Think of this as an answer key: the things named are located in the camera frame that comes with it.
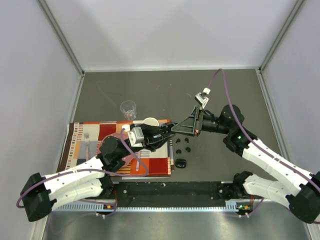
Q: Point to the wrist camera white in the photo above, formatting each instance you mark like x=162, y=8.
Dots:
x=135, y=135
x=202, y=97

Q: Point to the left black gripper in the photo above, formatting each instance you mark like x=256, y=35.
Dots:
x=154, y=143

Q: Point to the aluminium frame post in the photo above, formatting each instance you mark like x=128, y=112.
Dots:
x=60, y=35
x=281, y=34

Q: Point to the white comb cable duct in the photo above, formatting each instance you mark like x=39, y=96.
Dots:
x=80, y=206

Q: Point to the knife with orange handle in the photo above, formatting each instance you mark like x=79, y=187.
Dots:
x=138, y=162

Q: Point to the aluminium frame post left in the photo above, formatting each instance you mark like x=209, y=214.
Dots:
x=60, y=35

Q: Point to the silver fork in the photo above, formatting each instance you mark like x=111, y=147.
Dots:
x=87, y=145

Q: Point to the black open earbud case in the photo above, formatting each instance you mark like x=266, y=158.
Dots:
x=180, y=163

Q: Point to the white blue mug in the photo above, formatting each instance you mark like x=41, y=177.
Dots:
x=151, y=122

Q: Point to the clear plastic cup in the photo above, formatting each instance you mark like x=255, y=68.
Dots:
x=129, y=109

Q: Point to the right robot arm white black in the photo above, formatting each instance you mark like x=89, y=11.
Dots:
x=294, y=188

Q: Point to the orange patterned placemat cloth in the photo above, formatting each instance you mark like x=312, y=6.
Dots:
x=159, y=163

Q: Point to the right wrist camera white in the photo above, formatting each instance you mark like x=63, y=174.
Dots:
x=202, y=97

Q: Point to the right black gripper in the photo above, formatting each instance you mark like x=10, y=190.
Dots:
x=193, y=123

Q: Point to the pink polka dot plate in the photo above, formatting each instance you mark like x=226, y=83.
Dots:
x=113, y=153

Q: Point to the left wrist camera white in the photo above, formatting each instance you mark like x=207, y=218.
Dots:
x=135, y=135

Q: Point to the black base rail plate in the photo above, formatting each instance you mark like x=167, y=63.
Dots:
x=174, y=194

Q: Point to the aluminium frame post right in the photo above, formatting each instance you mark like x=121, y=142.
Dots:
x=281, y=34

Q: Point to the black round earbud case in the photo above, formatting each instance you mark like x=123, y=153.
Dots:
x=166, y=129

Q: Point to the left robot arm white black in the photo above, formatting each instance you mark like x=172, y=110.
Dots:
x=42, y=194

